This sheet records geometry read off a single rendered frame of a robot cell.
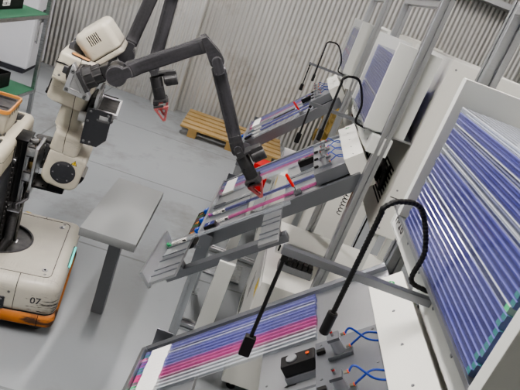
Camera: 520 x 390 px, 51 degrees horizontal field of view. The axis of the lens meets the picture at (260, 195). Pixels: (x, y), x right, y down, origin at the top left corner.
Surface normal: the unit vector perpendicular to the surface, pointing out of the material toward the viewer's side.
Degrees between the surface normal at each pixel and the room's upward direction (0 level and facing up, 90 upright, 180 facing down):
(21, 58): 90
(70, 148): 90
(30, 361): 0
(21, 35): 90
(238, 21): 90
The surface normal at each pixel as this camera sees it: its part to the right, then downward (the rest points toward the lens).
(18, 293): 0.14, 0.42
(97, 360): 0.33, -0.87
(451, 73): -0.09, 0.35
